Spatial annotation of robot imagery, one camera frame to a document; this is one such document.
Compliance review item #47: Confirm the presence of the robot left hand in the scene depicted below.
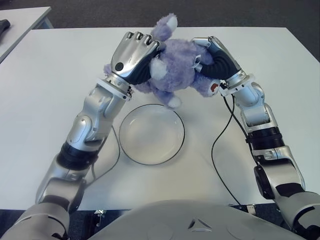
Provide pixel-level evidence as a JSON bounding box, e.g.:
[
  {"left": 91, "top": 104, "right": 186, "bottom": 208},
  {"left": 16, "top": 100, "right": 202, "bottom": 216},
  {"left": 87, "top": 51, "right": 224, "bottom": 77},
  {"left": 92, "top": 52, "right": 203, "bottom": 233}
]
[{"left": 109, "top": 31, "right": 166, "bottom": 86}]

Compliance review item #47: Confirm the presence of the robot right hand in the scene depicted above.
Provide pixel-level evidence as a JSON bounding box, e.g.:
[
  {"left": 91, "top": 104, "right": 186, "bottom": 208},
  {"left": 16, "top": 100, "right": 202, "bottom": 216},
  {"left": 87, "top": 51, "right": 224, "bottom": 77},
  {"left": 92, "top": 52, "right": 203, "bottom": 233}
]
[{"left": 191, "top": 36, "right": 247, "bottom": 83}]

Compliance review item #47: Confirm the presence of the purple plush bunny doll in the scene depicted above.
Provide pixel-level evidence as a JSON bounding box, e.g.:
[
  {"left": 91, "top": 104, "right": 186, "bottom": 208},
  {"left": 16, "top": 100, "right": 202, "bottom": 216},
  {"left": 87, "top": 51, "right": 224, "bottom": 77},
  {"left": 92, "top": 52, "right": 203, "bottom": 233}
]
[{"left": 103, "top": 13, "right": 222, "bottom": 108}]

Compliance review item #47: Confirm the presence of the white plate black rim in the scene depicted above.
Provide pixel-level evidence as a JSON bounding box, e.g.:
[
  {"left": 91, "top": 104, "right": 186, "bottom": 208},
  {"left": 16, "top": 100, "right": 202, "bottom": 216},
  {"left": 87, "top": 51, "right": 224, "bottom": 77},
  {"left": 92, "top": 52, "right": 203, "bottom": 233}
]
[{"left": 118, "top": 103, "right": 186, "bottom": 166}]

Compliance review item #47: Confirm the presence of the white side table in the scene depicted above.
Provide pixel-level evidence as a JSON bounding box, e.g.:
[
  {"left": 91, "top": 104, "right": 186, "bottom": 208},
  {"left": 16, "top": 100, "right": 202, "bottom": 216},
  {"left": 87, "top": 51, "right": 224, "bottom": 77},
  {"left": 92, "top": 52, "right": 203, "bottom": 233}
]
[{"left": 0, "top": 6, "right": 52, "bottom": 63}]

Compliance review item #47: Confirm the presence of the black handheld controller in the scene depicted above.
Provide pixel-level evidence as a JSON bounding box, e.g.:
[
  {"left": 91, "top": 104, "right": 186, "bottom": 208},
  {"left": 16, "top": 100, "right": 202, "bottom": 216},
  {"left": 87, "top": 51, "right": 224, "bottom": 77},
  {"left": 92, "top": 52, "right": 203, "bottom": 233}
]
[{"left": 0, "top": 19, "right": 11, "bottom": 39}]

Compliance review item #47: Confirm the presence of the grey robot torso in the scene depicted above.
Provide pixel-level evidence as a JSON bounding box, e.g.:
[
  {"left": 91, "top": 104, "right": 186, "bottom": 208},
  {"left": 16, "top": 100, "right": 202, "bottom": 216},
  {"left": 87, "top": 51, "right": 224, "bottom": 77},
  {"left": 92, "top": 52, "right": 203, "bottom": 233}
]
[{"left": 91, "top": 199, "right": 305, "bottom": 240}]

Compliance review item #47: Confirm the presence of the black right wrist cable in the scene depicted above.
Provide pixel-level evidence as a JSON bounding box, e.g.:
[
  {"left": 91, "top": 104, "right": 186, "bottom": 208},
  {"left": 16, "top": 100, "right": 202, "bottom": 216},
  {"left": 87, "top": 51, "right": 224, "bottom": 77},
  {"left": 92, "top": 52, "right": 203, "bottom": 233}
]
[{"left": 211, "top": 94, "right": 245, "bottom": 210}]

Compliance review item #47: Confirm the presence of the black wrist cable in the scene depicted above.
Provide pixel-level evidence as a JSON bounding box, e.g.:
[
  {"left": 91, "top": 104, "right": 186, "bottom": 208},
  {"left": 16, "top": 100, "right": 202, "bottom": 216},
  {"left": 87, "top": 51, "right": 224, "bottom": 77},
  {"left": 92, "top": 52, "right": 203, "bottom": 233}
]
[
  {"left": 211, "top": 94, "right": 245, "bottom": 210},
  {"left": 92, "top": 124, "right": 121, "bottom": 182}
]

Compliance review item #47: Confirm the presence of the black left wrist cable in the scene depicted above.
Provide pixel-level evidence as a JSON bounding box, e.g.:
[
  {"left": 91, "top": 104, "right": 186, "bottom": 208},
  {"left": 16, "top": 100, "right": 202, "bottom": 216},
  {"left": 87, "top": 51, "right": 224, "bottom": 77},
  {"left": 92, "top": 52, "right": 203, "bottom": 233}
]
[{"left": 92, "top": 124, "right": 121, "bottom": 182}]

